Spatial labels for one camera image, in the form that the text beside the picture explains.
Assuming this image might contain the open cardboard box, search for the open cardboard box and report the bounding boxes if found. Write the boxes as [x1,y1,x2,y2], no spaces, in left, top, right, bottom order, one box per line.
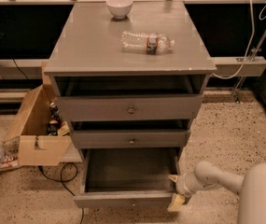
[4,62,79,166]

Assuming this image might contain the white ceramic bowl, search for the white ceramic bowl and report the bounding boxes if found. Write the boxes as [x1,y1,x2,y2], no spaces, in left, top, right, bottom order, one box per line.
[105,0,133,19]

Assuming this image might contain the grey middle drawer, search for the grey middle drawer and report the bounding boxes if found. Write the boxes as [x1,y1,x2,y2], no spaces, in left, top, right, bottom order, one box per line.
[72,130,190,148]

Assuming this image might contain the clear plastic water bottle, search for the clear plastic water bottle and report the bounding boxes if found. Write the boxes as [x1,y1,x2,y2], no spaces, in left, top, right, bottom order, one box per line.
[121,31,175,55]

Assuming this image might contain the white and red sneaker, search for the white and red sneaker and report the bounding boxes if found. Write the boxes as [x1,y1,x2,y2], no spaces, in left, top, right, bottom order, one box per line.
[0,156,19,172]

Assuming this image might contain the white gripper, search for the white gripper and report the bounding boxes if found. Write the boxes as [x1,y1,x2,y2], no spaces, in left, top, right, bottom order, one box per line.
[167,172,202,212]

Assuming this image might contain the grey drawer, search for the grey drawer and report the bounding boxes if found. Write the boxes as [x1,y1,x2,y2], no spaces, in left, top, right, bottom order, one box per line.
[56,95,203,121]
[72,130,190,148]
[74,147,180,208]

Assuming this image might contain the bottles inside cardboard box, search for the bottles inside cardboard box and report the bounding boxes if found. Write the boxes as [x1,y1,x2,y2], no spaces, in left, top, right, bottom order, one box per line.
[47,102,70,136]

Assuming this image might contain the grey bottom drawer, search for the grey bottom drawer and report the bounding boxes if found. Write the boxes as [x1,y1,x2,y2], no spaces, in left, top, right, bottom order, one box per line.
[74,147,180,208]

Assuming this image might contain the grey wooden drawer cabinet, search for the grey wooden drawer cabinet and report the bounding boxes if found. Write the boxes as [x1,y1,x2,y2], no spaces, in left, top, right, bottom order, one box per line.
[44,0,217,154]

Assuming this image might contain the white hanging cable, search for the white hanging cable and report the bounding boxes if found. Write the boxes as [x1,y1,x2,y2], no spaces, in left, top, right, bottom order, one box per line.
[212,0,266,80]

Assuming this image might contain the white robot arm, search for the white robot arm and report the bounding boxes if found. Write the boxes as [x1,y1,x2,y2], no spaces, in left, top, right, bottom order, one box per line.
[168,161,266,224]

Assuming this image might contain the grey top drawer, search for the grey top drawer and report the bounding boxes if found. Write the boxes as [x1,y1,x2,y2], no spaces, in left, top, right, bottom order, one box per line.
[56,95,203,121]

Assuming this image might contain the black floor cable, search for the black floor cable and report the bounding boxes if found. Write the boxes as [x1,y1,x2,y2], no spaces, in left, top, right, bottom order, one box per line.
[37,161,86,224]

